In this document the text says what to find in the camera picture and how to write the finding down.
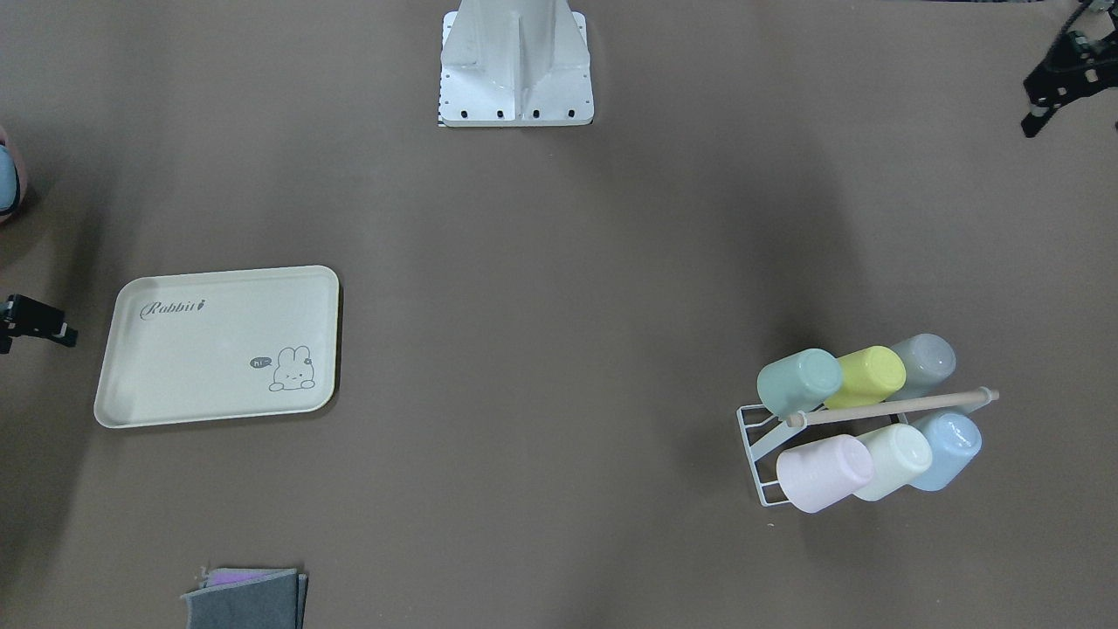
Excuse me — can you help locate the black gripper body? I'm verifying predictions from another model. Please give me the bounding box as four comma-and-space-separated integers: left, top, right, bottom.
1, 294, 79, 354

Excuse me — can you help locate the green cup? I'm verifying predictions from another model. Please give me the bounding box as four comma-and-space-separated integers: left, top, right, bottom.
757, 347, 843, 417

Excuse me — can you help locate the cream rabbit tray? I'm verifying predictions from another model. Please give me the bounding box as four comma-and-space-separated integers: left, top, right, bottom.
94, 266, 341, 429

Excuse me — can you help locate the pink cup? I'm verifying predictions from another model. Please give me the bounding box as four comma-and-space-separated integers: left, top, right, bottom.
776, 433, 875, 514

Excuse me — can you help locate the yellow cup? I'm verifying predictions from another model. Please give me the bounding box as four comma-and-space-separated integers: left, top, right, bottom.
823, 345, 907, 410

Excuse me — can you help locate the cream cup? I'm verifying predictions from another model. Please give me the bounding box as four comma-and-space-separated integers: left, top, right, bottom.
854, 423, 934, 501

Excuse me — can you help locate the grey cup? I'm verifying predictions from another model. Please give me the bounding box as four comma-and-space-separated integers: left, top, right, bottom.
887, 333, 957, 401

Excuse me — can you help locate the blue cup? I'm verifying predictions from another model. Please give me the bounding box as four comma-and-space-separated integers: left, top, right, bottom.
908, 410, 983, 490

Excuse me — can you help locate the grey folded cloth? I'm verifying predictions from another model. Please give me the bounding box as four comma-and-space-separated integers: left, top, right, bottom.
181, 568, 307, 628

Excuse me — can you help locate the black teleoperation leader device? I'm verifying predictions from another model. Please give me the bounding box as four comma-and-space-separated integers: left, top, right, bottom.
1018, 1, 1117, 139

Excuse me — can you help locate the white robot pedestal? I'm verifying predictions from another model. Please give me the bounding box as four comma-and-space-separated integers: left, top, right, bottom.
437, 1, 595, 128

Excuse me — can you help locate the white wire cup rack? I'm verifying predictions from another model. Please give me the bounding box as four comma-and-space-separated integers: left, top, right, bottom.
737, 404, 911, 508

